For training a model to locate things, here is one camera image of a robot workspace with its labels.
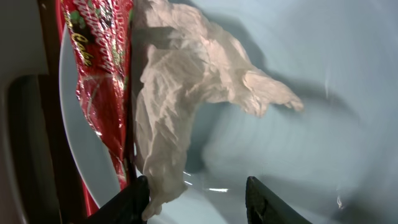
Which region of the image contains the white napkin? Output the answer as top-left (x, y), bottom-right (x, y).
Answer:
top-left (133, 0), bottom-right (303, 220)

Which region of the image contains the light blue plate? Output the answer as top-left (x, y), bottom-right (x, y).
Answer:
top-left (58, 0), bottom-right (398, 224)

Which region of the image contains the red snack wrapper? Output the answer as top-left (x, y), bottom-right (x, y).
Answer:
top-left (61, 0), bottom-right (134, 189)

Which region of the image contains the red plastic tray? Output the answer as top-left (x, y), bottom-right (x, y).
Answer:
top-left (37, 0), bottom-right (98, 223)

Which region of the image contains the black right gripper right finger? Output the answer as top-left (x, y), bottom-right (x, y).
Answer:
top-left (245, 176), bottom-right (310, 224)

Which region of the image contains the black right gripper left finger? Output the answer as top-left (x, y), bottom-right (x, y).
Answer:
top-left (83, 175), bottom-right (149, 224)

